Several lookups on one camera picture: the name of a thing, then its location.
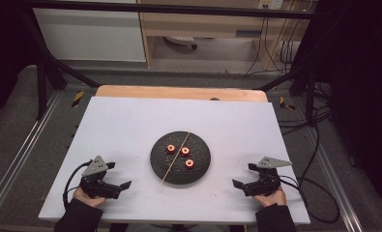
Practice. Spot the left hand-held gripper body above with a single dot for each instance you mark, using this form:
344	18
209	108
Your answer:
96	188

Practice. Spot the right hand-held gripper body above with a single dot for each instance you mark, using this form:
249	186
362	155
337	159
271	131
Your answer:
264	185

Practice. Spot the black round plate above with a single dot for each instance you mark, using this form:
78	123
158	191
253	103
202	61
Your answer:
166	164

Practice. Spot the red cored fruit slice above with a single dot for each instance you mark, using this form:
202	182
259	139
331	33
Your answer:
170	148
185	150
189	163

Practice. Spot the thin bamboo skewer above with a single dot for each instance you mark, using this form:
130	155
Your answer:
175	157

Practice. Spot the person's left hand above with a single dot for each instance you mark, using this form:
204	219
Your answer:
88	200

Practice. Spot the person's right hand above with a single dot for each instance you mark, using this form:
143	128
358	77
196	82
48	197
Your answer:
272	199

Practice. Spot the white board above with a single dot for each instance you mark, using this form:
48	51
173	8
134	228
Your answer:
121	135

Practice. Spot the wooden table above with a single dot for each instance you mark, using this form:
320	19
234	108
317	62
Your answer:
179	93

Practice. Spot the white cabinet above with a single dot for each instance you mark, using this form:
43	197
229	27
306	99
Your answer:
88	35

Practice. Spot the black curtain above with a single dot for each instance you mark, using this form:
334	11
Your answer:
5	48
362	80

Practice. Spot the white chair base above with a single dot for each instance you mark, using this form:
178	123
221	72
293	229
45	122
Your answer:
180	40

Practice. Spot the light wooden desk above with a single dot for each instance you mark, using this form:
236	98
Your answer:
195	27

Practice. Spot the aluminium floor rail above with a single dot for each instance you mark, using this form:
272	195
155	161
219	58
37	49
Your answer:
24	151
333	180

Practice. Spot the white wall socket strip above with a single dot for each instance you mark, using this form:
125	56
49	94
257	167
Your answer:
270	4

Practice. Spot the black metal frame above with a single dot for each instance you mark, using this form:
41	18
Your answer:
179	8

